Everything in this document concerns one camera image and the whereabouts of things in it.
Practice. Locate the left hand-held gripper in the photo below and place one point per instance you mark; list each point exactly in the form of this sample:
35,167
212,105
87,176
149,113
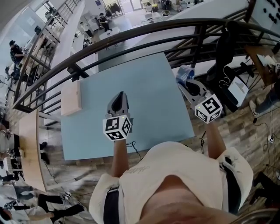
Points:
115,129

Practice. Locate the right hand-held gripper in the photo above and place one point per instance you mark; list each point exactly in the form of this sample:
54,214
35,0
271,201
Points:
208,108

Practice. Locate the blue roll of tape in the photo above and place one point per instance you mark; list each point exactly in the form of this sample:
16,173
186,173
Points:
184,74

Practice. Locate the person's left forearm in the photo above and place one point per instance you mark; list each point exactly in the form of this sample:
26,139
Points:
120,157

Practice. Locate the person's right forearm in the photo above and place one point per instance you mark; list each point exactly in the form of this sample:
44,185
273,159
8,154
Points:
215,142

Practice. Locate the flat beige cardboard box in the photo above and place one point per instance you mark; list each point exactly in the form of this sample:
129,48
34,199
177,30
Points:
71,98

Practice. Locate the black office chair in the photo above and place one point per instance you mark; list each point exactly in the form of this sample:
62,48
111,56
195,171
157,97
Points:
227,54

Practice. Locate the dark metal railing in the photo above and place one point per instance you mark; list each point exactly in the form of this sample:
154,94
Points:
122,40

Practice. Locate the brown wooden desk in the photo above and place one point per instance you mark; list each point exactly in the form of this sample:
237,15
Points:
260,63

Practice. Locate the person's cream shirt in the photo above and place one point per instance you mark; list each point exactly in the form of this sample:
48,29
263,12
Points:
175,166

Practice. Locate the white power strip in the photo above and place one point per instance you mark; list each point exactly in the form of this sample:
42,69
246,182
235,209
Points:
67,195
271,138

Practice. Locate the light wooden desk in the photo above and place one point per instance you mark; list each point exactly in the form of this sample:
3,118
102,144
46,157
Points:
30,148

